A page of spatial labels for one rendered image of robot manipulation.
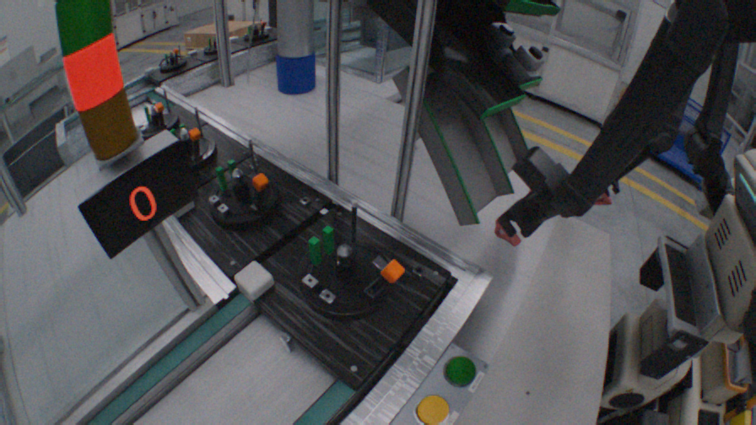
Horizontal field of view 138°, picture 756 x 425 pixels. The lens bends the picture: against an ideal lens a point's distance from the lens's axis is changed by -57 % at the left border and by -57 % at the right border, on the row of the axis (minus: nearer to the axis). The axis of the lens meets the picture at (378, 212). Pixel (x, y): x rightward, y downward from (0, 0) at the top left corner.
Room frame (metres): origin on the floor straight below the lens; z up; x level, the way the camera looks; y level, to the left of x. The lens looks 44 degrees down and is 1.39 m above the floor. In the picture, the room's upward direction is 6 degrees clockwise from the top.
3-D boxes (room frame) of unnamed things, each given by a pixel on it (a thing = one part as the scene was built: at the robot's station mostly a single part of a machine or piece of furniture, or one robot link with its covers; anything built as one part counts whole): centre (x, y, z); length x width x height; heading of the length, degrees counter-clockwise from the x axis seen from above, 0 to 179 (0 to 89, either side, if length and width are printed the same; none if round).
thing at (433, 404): (0.09, -0.09, 0.96); 0.04 x 0.04 x 0.02
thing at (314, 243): (0.29, 0.08, 1.01); 0.01 x 0.01 x 0.05; 57
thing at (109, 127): (0.18, 0.24, 1.28); 0.05 x 0.05 x 0.05
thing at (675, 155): (3.10, -3.92, 0.49); 1.26 x 0.87 x 0.98; 68
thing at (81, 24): (0.18, 0.24, 1.38); 0.05 x 0.05 x 0.05
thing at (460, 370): (0.15, -0.13, 0.96); 0.04 x 0.04 x 0.02
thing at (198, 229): (0.42, 0.25, 1.01); 0.24 x 0.24 x 0.13; 57
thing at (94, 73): (0.18, 0.24, 1.33); 0.05 x 0.05 x 0.05
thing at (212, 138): (0.55, 0.46, 1.01); 0.24 x 0.24 x 0.13; 57
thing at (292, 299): (0.28, 0.04, 0.96); 0.24 x 0.24 x 0.02; 57
